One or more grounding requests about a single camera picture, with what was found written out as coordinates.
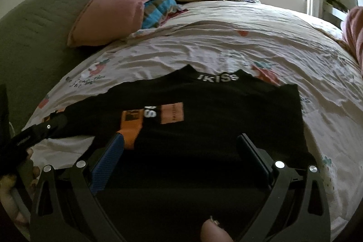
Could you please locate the person's right hand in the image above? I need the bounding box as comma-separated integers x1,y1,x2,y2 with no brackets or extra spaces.
200,216,231,242

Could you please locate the blue brown striped cloth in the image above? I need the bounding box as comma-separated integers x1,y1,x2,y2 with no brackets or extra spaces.
141,0,185,30

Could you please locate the person's left hand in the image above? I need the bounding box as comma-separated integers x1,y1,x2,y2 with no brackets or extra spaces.
0,147,42,230

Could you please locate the black printed t-shirt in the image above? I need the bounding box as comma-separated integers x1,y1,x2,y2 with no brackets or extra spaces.
42,65,321,242

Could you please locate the green quilted blanket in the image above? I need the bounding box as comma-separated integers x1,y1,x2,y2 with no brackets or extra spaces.
0,0,168,132

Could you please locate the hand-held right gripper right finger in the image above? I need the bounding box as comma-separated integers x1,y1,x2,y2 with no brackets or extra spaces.
237,133,331,242

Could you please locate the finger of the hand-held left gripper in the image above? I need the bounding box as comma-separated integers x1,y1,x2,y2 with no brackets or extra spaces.
11,113,69,146

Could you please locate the pink striped cloth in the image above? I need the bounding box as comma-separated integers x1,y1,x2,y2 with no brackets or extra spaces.
341,6,363,74

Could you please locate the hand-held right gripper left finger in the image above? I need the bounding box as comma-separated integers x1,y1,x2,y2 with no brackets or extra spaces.
30,133,134,242

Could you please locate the pink pillow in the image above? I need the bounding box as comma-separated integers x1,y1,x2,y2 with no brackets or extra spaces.
67,0,162,47

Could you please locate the white printed bed sheet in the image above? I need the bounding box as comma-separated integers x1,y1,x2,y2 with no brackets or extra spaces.
23,0,362,242

